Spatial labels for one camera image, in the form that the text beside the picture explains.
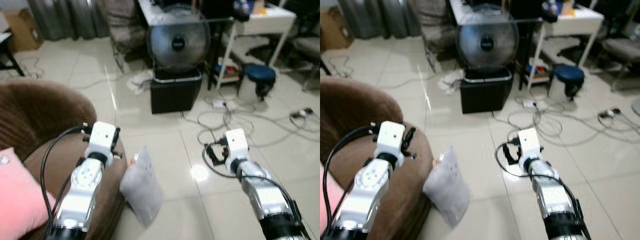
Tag brown round velvet sofa chair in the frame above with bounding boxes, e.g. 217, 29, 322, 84
320, 75, 435, 240
0, 80, 128, 240

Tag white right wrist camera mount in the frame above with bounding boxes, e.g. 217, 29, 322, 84
225, 128, 250, 171
517, 128, 543, 171

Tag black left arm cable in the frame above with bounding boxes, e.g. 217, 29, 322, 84
40, 125, 96, 231
322, 124, 383, 236

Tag grey office chair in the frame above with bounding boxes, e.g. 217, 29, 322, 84
597, 0, 640, 93
290, 0, 321, 91

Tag pink square pillow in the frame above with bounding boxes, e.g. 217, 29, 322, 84
320, 177, 337, 236
0, 147, 57, 240

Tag grey curtain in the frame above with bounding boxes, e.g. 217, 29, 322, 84
27, 0, 111, 41
337, 0, 421, 41

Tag tangled grey floor cables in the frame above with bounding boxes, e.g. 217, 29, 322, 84
492, 102, 640, 148
181, 102, 321, 148

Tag crumpled white cloth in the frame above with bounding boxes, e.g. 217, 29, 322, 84
125, 70, 155, 96
437, 70, 466, 96

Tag black square box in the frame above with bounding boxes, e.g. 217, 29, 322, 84
150, 67, 204, 115
460, 67, 515, 115

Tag plaid upholstered metal chair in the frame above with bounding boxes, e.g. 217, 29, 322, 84
410, 0, 461, 73
97, 0, 151, 73

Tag grey pillow with orange tag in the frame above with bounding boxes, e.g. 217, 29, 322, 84
119, 146, 163, 228
422, 146, 471, 228

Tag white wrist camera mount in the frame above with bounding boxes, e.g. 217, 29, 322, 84
225, 128, 250, 171
86, 121, 118, 157
375, 121, 407, 157
517, 128, 543, 171

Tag round black floor fan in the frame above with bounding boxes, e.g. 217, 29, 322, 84
456, 4, 521, 71
146, 4, 212, 71

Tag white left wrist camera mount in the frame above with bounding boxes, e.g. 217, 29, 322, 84
86, 121, 118, 157
375, 121, 407, 157

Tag brown cardboard box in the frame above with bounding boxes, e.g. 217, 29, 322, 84
4, 9, 45, 52
320, 6, 355, 51

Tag blue topped round stool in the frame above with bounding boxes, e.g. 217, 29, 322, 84
549, 64, 586, 101
239, 64, 277, 101

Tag black power strip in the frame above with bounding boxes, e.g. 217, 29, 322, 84
599, 107, 623, 120
290, 107, 315, 120

